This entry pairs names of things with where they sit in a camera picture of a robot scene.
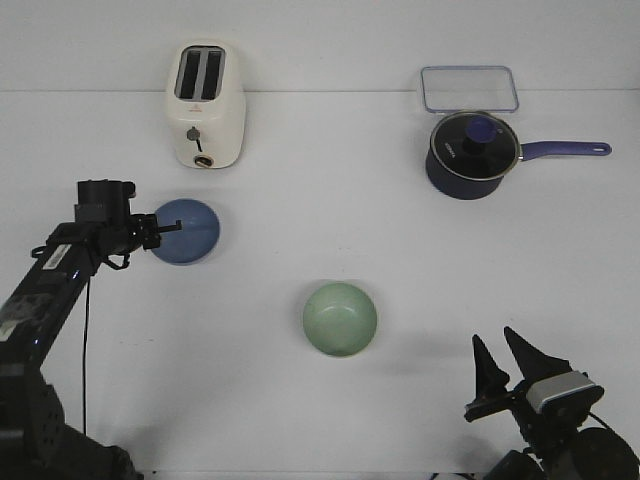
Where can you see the glass pot lid blue knob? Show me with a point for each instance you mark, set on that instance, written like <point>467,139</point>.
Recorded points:
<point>475,145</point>

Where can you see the dark blue saucepan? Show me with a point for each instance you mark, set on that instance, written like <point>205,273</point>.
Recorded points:
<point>466,189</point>

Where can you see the green bowl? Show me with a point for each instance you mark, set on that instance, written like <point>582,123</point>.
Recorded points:
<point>339,319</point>

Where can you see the white two-slot toaster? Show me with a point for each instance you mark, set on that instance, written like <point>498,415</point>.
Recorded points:
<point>205,105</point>

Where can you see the blue bowl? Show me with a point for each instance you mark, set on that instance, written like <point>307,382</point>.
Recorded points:
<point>199,233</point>

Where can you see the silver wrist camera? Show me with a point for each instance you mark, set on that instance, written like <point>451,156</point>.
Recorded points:
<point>553,392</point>

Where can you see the clear plastic container lid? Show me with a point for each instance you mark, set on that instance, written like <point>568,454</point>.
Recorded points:
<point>447,89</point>

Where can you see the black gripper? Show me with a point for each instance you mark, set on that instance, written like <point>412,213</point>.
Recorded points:
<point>138,231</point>
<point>538,431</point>

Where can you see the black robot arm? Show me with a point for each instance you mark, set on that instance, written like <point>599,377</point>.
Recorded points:
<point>592,453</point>
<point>36,442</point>

